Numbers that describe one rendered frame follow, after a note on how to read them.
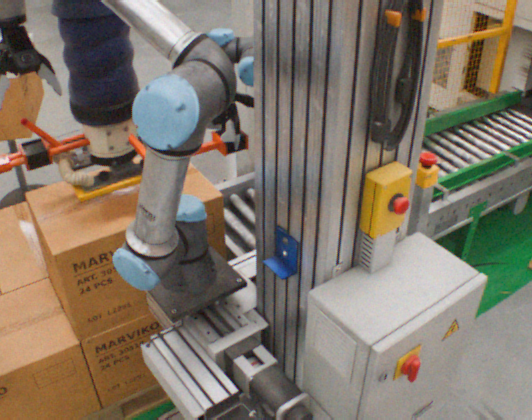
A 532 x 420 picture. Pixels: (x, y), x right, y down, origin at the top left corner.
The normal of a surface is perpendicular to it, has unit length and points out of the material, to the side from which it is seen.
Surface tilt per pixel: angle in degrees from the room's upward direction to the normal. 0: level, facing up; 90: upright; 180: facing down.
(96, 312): 90
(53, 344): 0
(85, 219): 0
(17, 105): 90
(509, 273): 0
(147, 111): 83
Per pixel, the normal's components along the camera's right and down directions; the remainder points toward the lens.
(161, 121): -0.42, 0.43
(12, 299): 0.00, -0.81
